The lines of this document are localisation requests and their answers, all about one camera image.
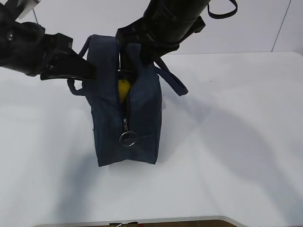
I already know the navy blue lunch bag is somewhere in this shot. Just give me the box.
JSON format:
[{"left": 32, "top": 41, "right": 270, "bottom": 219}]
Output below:
[{"left": 67, "top": 35, "right": 188, "bottom": 166}]

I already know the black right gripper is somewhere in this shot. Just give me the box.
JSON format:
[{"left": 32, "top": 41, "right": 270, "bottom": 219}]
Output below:
[{"left": 116, "top": 0, "right": 205, "bottom": 79}]

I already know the yellow lemon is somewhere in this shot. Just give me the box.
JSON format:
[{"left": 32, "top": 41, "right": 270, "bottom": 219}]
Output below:
[{"left": 118, "top": 79, "right": 131, "bottom": 103}]

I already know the metal zipper pull ring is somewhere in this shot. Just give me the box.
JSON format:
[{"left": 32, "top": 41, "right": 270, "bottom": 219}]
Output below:
[{"left": 119, "top": 132, "right": 137, "bottom": 148}]

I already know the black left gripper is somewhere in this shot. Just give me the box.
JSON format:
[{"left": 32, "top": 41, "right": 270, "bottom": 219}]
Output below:
[{"left": 0, "top": 0, "right": 96, "bottom": 81}]

